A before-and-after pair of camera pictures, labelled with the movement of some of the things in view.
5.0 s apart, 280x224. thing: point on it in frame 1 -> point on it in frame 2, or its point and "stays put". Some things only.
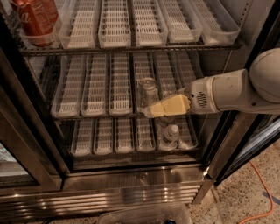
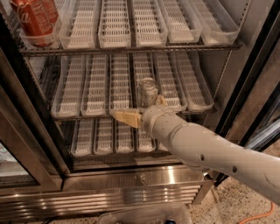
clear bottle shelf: [147, 93] stays put
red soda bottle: [38, 19] stays put
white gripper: [200, 96] -> [152, 117]
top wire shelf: [125, 48] stays put
